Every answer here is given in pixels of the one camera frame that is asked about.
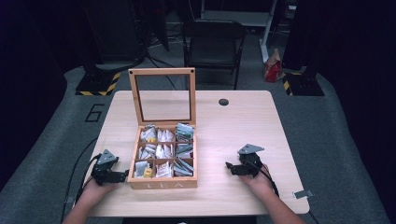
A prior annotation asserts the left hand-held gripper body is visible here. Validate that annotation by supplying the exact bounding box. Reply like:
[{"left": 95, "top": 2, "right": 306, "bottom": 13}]
[{"left": 91, "top": 148, "right": 125, "bottom": 188}]

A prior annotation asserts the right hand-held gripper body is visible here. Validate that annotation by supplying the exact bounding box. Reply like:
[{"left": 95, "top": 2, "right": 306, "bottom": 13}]
[{"left": 236, "top": 143, "right": 266, "bottom": 179}]

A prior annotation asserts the wooden tea box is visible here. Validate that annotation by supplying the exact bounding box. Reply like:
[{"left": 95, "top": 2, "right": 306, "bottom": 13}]
[{"left": 127, "top": 67, "right": 199, "bottom": 190}]

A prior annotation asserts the group of white tea bags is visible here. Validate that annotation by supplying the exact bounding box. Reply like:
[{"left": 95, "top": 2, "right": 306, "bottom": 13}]
[{"left": 134, "top": 124, "right": 176, "bottom": 179}]

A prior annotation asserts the group of grey tea bags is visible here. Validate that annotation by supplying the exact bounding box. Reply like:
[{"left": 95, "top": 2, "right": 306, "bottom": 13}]
[{"left": 173, "top": 122, "right": 196, "bottom": 178}]

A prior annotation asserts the person's left hand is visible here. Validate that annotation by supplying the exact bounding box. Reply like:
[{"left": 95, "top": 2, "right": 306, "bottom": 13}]
[{"left": 81, "top": 176, "right": 120, "bottom": 203}]

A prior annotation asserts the person's right hand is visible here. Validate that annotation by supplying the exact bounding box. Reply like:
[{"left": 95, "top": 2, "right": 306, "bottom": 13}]
[{"left": 240, "top": 163, "right": 276, "bottom": 196}]

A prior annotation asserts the black yellow striped stand base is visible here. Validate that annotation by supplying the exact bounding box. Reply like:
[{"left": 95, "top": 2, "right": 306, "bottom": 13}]
[
  {"left": 281, "top": 71, "right": 325, "bottom": 97},
  {"left": 75, "top": 70, "right": 122, "bottom": 97}
]

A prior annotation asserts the red paper bag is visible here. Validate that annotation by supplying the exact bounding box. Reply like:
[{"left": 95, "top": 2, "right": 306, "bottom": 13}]
[{"left": 263, "top": 48, "right": 283, "bottom": 84}]

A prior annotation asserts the black folding chair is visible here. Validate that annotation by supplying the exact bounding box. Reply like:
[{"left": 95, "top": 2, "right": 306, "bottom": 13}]
[{"left": 181, "top": 19, "right": 249, "bottom": 91}]

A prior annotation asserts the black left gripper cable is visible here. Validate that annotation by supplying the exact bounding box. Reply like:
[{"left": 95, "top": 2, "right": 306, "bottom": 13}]
[{"left": 60, "top": 152, "right": 104, "bottom": 223}]

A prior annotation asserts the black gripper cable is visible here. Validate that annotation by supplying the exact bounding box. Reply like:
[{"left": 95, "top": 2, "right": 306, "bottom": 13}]
[
  {"left": 248, "top": 160, "right": 321, "bottom": 224},
  {"left": 60, "top": 152, "right": 104, "bottom": 223}
]

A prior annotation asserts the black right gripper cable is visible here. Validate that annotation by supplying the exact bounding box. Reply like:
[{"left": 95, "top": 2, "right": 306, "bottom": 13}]
[{"left": 248, "top": 160, "right": 321, "bottom": 224}]

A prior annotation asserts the black floor cable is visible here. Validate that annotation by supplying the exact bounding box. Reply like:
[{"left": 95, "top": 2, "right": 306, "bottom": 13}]
[{"left": 145, "top": 50, "right": 179, "bottom": 91}]

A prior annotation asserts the white desk frame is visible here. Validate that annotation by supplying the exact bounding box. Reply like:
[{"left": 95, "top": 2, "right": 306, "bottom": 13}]
[{"left": 200, "top": 0, "right": 297, "bottom": 63}]

